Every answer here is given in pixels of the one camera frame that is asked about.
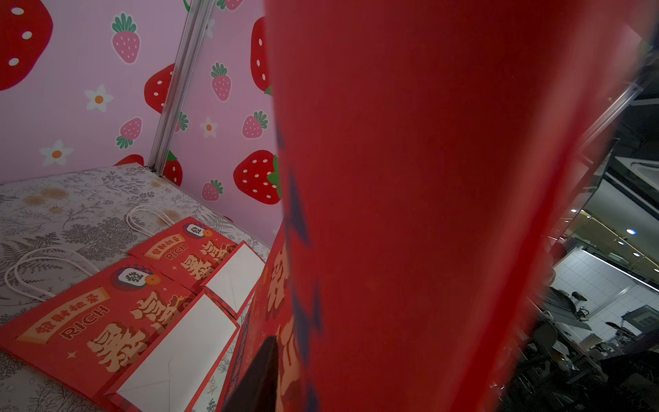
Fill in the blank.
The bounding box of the left aluminium frame post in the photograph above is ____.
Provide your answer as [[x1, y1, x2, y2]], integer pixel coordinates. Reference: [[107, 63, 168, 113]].
[[146, 0, 215, 175]]

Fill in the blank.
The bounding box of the red paper bag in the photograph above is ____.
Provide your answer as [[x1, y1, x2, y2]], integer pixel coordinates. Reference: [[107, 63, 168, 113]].
[[1, 257, 238, 411], [247, 1, 658, 411], [129, 217, 265, 319]]

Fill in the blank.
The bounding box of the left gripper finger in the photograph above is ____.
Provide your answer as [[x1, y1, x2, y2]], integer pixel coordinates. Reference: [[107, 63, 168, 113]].
[[222, 336, 279, 412]]

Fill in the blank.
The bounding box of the aluminium frame post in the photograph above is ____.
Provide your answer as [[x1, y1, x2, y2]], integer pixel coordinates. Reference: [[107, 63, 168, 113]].
[[146, 0, 215, 175], [578, 72, 658, 160]]

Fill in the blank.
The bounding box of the right aluminium frame post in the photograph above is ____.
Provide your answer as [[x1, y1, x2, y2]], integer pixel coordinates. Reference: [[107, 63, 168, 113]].
[[578, 72, 658, 160]]

